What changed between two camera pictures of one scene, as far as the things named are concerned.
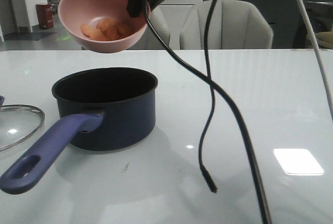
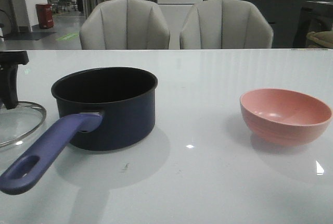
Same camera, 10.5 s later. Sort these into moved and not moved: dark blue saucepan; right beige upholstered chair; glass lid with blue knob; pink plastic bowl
Moved: pink plastic bowl
Not moved: dark blue saucepan; glass lid with blue knob; right beige upholstered chair
